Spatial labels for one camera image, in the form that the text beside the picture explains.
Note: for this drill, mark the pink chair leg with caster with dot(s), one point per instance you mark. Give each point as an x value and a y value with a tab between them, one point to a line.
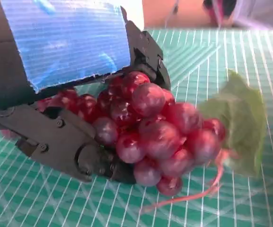
212	9

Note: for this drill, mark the red toy grape bunch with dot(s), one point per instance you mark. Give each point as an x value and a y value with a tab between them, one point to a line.
160	137

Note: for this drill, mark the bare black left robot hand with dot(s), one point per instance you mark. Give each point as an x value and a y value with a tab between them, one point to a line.
65	40

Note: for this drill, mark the white chair leg with caster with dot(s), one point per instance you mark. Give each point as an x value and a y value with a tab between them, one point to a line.
174	9

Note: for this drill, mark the green cutting mat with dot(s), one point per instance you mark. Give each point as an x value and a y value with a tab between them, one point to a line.
245	201

